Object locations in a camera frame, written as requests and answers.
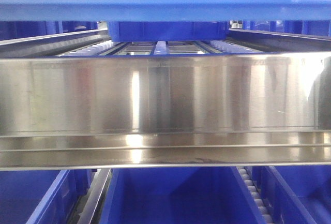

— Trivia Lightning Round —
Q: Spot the white roller track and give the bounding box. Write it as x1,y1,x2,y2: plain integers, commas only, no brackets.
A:
236,166,273,223
153,41,169,55

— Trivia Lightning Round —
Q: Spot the blue bin behind on rollers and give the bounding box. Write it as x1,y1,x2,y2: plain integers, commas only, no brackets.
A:
108,21,229,42

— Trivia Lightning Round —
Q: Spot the lower blue bin centre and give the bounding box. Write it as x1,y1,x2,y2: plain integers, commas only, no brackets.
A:
100,167,266,223

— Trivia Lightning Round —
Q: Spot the lower steel divider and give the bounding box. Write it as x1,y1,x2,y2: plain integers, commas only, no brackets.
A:
67,168,112,223

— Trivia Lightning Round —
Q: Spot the lower white roller track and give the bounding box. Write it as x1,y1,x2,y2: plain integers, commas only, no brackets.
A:
236,166,273,223

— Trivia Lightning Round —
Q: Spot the lower blue bin right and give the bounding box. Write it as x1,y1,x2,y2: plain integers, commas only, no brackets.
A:
261,166,330,223

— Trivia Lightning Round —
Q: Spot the lower blue bin left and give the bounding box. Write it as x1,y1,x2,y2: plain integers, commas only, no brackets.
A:
1,170,93,223

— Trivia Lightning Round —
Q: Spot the steel shelf front rail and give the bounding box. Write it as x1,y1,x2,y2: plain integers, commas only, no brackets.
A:
1,52,330,170

